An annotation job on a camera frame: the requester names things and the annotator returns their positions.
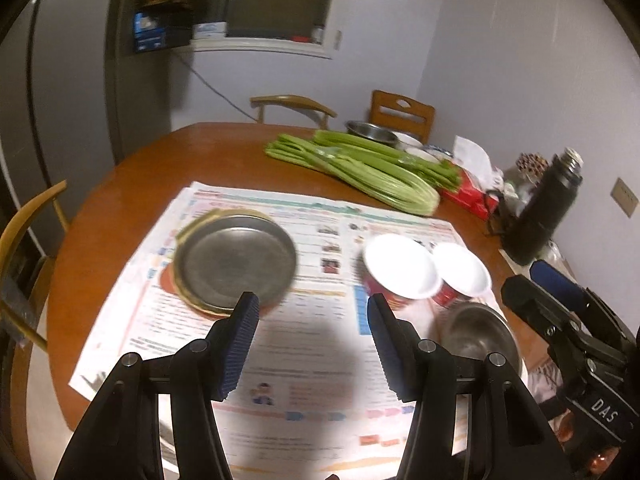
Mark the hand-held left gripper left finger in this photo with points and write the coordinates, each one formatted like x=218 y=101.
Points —
x=240 y=340

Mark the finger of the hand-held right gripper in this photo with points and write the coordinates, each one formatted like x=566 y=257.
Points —
x=555 y=282
x=545 y=320

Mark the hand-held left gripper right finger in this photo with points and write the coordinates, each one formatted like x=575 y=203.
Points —
x=390 y=345

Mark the stainless steel bowl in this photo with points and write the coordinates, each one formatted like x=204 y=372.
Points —
x=480 y=335

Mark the round metal plate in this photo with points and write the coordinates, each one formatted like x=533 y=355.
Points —
x=235 y=260

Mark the red paper bowl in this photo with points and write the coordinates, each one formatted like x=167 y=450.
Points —
x=462 y=270
x=400 y=265

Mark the orange plastic plate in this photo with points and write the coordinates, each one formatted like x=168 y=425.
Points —
x=172 y=287

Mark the yellow shell-shaped plate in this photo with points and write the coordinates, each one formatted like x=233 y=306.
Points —
x=200 y=220

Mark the clear plastic sheet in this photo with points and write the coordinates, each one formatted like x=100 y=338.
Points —
x=560 y=255

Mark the stack of printed paper sheets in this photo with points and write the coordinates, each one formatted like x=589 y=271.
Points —
x=310 y=360

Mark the black thermos bottle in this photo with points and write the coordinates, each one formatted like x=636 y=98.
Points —
x=542 y=210

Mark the dried seed pods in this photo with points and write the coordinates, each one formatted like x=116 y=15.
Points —
x=532 y=165

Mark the red tissue packet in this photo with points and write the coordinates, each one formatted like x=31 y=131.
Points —
x=470 y=195

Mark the green celery bunch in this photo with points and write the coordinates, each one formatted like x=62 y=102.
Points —
x=380 y=182
x=390 y=152

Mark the white bowl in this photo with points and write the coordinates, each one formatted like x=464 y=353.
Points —
x=409 y=139

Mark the steel basin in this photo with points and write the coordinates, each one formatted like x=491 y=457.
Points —
x=370 y=130

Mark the curved wooden chair back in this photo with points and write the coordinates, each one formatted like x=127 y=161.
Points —
x=295 y=102

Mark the curved-back wooden chair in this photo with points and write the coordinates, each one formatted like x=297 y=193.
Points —
x=25 y=220

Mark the small white box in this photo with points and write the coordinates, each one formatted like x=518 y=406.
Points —
x=210 y=30

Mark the grey refrigerator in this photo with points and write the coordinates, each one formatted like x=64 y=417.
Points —
x=60 y=85

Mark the small jar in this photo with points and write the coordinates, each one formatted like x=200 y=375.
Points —
x=318 y=35

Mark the blue box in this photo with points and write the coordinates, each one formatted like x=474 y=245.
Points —
x=155 y=32

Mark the white-framed window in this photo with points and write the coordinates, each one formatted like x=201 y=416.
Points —
x=280 y=0

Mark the beige wall socket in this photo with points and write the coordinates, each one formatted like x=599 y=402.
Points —
x=625 y=197

